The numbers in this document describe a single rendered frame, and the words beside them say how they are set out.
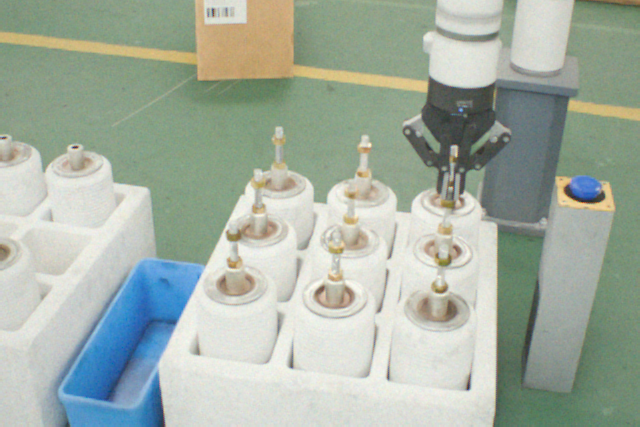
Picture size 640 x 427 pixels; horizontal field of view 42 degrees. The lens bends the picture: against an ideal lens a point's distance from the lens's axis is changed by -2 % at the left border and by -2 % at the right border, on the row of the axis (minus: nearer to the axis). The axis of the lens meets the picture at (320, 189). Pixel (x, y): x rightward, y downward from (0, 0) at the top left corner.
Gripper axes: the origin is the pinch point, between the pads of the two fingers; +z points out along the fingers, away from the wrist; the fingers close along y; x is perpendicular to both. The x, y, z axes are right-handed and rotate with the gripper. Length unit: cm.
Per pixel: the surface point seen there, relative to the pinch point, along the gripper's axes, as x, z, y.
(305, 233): 10.5, 16.2, -18.8
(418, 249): -0.3, 9.8, -3.1
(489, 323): -4.7, 17.2, 6.5
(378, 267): -1.9, 11.9, -7.9
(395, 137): 78, 35, -8
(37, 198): 14, 16, -60
